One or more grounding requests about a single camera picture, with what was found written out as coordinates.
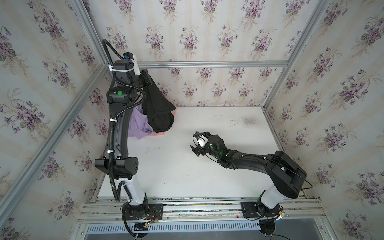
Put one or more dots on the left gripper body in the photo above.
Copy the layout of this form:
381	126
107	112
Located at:
145	79

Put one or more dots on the black cloth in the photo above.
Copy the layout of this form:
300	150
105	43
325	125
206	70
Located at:
155	102

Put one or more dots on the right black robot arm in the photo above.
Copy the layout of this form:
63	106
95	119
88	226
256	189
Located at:
286	175

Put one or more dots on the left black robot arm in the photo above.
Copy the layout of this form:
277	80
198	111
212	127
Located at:
126	93

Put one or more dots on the purple cloth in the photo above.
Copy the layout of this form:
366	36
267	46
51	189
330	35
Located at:
138	124

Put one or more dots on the white ventilation grille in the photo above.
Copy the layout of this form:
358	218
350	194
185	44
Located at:
176	227

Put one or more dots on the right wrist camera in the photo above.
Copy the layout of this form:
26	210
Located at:
201	139

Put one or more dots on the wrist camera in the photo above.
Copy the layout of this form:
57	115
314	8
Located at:
130	58
201	139

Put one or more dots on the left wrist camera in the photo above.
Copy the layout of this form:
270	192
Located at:
130	58

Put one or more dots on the left back frame post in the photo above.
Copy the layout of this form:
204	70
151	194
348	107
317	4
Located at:
91	33

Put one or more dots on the horizontal aluminium frame bar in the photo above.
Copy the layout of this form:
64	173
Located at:
212	64

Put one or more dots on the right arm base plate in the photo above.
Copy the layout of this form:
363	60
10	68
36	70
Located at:
256	210

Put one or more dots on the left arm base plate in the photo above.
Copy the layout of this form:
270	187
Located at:
142	212

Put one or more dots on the aluminium rail base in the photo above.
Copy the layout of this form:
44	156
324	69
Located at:
198	209

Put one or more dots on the aluminium frame post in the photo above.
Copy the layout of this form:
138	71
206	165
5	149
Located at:
303	39

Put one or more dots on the left diagonal frame bar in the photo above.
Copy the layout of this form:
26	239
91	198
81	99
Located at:
24	180

